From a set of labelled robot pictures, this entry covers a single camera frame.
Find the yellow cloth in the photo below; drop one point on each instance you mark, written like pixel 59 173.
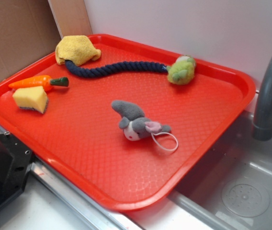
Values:
pixel 76 48

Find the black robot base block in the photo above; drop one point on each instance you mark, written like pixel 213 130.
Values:
pixel 15 163

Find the grey plush mouse toy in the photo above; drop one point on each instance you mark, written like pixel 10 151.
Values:
pixel 136 126

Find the red plastic tray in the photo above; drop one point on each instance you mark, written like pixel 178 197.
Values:
pixel 79 137

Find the orange toy carrot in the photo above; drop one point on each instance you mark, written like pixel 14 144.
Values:
pixel 46 81

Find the yellow sponge wedge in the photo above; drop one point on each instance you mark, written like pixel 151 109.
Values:
pixel 33 98

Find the light wooden board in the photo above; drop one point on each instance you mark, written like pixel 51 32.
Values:
pixel 71 17

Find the grey toy sink basin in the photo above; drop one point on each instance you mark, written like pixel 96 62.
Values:
pixel 230 187

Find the grey toy faucet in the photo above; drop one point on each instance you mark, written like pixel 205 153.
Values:
pixel 268 91

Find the brown cardboard panel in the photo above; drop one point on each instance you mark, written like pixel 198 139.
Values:
pixel 28 32

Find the blue rope green plush toy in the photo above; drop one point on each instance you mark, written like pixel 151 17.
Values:
pixel 181 72

